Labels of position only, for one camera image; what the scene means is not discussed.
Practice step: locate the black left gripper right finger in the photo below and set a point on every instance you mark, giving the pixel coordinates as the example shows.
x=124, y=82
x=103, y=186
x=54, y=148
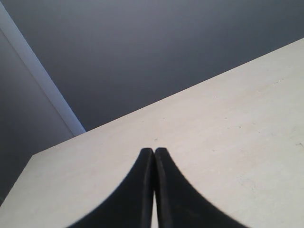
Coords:
x=179, y=205

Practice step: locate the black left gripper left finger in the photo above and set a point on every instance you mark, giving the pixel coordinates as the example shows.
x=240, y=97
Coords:
x=130, y=204

